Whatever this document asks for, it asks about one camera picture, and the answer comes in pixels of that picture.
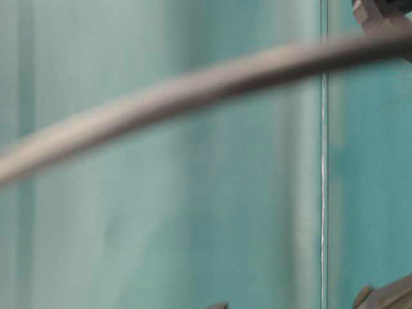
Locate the dark gripper fingertip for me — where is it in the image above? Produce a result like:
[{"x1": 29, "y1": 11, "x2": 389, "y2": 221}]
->
[{"x1": 209, "y1": 302, "x2": 228, "y2": 309}]

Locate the blurred grey cable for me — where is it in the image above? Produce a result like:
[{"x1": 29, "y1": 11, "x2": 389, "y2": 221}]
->
[{"x1": 0, "y1": 28, "x2": 412, "y2": 185}]

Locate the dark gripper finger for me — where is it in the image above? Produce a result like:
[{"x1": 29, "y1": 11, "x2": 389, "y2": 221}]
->
[
  {"x1": 353, "y1": 275, "x2": 411, "y2": 309},
  {"x1": 351, "y1": 0, "x2": 411, "y2": 35}
]

